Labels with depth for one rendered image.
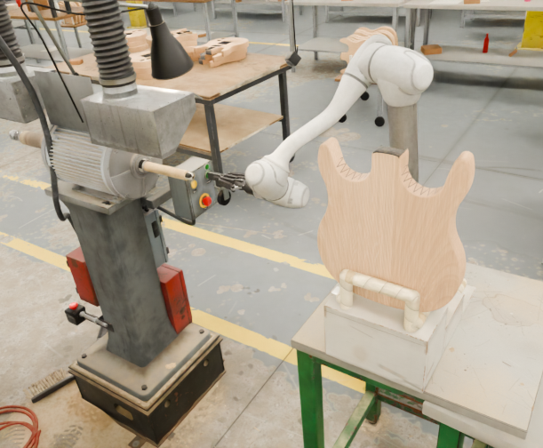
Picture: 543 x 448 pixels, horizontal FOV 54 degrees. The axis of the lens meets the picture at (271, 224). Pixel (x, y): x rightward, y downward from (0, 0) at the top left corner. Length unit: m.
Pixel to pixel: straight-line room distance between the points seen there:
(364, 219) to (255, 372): 1.64
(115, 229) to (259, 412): 1.08
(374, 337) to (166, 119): 0.81
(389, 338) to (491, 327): 0.39
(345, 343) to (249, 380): 1.34
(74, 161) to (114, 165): 0.20
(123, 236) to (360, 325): 1.10
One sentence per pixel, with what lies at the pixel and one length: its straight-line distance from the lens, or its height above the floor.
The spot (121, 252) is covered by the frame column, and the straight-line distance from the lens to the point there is 2.13.
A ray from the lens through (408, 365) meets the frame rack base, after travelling 1.36.
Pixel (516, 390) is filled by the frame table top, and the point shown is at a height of 0.93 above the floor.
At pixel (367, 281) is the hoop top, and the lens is 1.26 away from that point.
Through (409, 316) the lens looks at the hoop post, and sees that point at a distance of 1.27.
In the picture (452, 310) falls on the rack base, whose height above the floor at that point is 1.02.
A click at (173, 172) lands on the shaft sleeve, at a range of 1.75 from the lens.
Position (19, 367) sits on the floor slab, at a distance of 3.17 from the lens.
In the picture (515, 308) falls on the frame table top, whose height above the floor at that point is 0.93.
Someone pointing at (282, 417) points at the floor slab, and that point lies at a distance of 2.54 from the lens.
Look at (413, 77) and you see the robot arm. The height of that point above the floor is 1.47.
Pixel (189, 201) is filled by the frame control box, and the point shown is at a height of 1.01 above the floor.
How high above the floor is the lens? 1.98
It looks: 31 degrees down
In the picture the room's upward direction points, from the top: 5 degrees counter-clockwise
